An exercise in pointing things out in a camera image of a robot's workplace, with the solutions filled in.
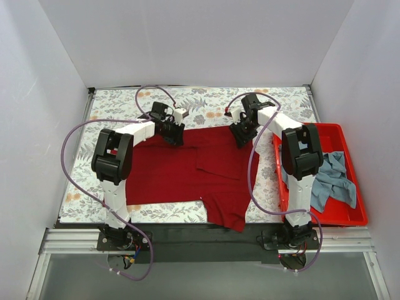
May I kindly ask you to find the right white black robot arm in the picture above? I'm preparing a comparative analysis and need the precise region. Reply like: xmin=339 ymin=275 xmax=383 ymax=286
xmin=224 ymin=92 xmax=323 ymax=245

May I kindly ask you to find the floral patterned table mat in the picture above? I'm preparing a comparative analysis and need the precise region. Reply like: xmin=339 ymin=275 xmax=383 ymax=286
xmin=59 ymin=87 xmax=319 ymax=224

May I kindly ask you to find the grey-blue t-shirt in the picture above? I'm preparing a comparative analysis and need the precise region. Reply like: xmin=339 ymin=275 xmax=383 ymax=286
xmin=282 ymin=151 xmax=357 ymax=213

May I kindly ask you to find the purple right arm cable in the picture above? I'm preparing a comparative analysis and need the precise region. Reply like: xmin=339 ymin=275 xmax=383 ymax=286
xmin=224 ymin=91 xmax=323 ymax=273

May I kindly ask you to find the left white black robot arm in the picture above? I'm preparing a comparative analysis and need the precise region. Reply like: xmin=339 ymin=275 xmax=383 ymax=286
xmin=91 ymin=102 xmax=189 ymax=248

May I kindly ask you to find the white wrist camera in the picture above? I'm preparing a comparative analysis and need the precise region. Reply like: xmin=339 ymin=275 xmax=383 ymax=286
xmin=224 ymin=107 xmax=243 ymax=124
xmin=172 ymin=107 xmax=189 ymax=126

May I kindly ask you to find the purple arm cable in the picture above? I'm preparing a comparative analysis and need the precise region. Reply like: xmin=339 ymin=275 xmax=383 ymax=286
xmin=224 ymin=91 xmax=323 ymax=273
xmin=61 ymin=85 xmax=179 ymax=281

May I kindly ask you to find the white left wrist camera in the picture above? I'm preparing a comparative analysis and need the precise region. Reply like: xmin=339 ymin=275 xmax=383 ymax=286
xmin=172 ymin=107 xmax=189 ymax=126

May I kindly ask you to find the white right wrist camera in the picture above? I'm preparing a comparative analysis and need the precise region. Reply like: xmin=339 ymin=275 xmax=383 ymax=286
xmin=224 ymin=107 xmax=243 ymax=124

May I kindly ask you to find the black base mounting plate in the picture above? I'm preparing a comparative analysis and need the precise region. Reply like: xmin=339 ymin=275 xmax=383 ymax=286
xmin=97 ymin=223 xmax=320 ymax=269

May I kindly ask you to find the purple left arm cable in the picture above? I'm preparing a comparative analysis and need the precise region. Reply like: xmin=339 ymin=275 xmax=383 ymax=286
xmin=61 ymin=85 xmax=179 ymax=281

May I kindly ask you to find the red plastic bin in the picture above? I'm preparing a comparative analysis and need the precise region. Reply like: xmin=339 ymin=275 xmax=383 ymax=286
xmin=272 ymin=123 xmax=368 ymax=226

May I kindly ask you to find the red t-shirt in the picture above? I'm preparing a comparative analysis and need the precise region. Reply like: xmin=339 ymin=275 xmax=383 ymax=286
xmin=126 ymin=126 xmax=259 ymax=232

